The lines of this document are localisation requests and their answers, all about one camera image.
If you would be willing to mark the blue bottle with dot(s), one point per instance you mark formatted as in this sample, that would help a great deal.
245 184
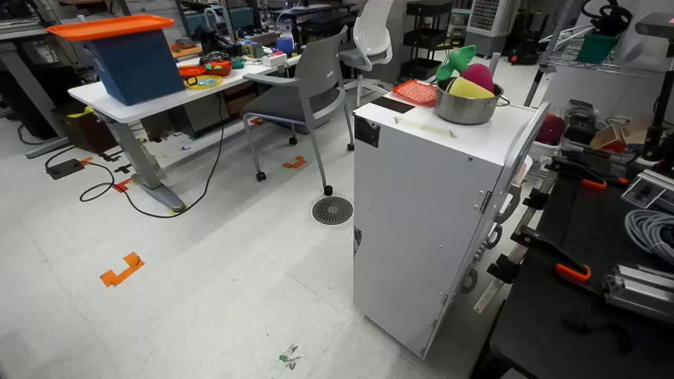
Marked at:
286 45

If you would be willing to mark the maroon round object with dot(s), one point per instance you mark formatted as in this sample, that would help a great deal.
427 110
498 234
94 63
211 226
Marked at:
551 129

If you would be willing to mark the black utility cart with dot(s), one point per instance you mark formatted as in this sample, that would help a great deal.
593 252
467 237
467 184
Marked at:
424 35

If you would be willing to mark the white toy kitchen cabinet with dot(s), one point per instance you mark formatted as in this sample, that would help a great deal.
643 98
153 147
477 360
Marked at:
422 224

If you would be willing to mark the green box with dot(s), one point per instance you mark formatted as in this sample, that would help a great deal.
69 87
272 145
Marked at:
597 47

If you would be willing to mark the white office chair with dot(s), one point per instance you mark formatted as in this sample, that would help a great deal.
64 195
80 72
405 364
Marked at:
372 35

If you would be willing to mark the aluminium extrusion bar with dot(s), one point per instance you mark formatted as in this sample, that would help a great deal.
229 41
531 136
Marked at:
643 287

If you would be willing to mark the grey desk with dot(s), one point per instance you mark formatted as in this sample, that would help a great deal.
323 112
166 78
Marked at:
29 85

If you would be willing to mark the yellow plush sandwich toy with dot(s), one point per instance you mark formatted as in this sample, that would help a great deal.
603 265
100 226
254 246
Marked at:
467 90

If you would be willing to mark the orange bowl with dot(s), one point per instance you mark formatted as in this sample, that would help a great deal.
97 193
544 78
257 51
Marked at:
190 70

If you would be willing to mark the orange bin lid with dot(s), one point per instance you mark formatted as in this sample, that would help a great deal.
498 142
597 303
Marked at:
108 26

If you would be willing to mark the grey office chair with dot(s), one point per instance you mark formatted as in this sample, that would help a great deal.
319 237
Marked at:
309 92

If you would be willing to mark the black camera stand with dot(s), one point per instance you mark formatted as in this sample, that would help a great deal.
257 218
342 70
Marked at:
664 106

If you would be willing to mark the black power adapter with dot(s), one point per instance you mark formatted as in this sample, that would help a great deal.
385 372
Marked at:
64 170

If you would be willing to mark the orange plastic tray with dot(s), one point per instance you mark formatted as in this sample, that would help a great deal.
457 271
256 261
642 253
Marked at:
413 94

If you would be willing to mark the white air cooler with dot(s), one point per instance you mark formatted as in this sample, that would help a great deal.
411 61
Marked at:
492 24

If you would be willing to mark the blue storage bin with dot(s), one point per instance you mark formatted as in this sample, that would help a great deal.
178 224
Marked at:
133 66

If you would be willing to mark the white desk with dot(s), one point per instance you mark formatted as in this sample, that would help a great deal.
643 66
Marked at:
133 106

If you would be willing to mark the yellow green plate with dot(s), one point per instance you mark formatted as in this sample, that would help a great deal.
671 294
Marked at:
204 83

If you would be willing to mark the pink plush toy green leaves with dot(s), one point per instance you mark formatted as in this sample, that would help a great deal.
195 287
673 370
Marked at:
481 74

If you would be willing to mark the small orange floor tape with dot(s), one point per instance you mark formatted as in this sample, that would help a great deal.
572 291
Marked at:
295 163

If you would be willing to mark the round grey floor cover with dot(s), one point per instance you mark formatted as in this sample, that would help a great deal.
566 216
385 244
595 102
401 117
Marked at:
332 211

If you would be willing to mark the black sticker patch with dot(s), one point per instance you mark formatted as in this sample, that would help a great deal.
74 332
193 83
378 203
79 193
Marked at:
392 105

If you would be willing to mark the orange L-shaped floor tape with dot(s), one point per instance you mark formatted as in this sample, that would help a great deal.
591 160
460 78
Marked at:
122 271

